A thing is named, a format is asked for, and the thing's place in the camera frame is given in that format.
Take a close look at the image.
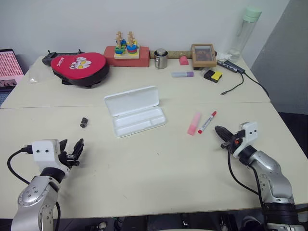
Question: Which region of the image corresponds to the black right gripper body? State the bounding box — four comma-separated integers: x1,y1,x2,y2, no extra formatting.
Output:
220,130,245,155

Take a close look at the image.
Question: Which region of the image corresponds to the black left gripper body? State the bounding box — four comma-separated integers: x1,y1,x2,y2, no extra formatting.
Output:
58,150,80,172

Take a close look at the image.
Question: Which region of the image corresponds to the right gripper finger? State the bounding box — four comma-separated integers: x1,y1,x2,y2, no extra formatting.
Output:
214,125,234,141
217,134,231,145

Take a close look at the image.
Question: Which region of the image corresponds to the red whiteboard marker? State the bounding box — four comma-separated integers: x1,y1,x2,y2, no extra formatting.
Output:
197,110,218,134

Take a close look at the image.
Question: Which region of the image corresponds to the pink eraser stick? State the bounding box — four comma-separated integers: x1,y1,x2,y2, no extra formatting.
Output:
187,111,202,136

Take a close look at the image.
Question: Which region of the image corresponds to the white plastic pencil case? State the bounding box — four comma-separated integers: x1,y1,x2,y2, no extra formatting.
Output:
103,85,167,139

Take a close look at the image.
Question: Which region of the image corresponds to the red heart-shaped bag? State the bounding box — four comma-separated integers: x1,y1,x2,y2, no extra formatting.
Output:
50,51,111,89

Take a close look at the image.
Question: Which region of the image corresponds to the black board eraser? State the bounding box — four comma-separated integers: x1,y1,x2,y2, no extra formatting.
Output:
203,69,216,80

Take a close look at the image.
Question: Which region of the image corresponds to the grey usb hub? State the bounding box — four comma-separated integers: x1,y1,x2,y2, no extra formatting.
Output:
217,60,246,74

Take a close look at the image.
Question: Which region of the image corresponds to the clear tube purple cap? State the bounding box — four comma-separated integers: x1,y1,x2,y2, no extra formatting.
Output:
171,71,194,78

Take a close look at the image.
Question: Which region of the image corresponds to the crumpled white tissue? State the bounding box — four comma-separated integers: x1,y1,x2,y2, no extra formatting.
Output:
216,51,233,62

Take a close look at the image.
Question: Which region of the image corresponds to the dark rounded shape under table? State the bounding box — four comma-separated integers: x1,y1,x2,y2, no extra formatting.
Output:
241,215,262,228

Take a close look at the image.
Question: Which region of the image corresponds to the black remote controller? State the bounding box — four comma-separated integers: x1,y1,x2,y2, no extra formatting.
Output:
41,50,85,66

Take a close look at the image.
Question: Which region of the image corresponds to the steel mug with lid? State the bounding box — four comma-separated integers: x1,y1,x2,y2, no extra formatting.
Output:
154,48,169,70

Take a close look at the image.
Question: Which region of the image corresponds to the pink patterned panel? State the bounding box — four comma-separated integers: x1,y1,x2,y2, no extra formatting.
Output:
0,48,25,91

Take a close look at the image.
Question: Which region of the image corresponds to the glass bottle green lid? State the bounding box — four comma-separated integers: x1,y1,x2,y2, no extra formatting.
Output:
228,6,263,62

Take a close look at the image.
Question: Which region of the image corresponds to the red brick block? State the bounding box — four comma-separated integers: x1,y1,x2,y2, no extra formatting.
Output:
103,46,150,68

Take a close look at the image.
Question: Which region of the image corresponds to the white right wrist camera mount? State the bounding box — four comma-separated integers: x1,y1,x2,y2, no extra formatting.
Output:
231,121,258,159

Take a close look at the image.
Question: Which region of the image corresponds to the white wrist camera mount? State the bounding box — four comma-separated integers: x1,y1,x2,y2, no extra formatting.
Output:
231,121,258,159
31,139,61,173

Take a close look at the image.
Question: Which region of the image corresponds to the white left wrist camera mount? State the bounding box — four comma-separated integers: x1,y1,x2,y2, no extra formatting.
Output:
31,139,61,173

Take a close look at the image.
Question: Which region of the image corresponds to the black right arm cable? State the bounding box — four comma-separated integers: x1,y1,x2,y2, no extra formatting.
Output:
227,143,268,215

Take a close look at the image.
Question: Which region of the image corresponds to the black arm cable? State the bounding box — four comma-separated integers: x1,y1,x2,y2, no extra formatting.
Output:
227,143,268,215
7,143,33,186

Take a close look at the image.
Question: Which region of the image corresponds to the black usb hub cable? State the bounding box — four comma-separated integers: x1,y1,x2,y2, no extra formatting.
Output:
220,72,270,97

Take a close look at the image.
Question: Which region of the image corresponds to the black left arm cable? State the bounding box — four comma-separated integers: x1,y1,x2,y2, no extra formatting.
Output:
7,143,33,186

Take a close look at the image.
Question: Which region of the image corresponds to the wooden picture frame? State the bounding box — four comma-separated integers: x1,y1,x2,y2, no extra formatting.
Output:
191,43,217,69

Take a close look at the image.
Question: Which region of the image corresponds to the wooden ring stacking toy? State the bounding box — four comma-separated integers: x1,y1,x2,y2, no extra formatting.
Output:
114,30,141,60

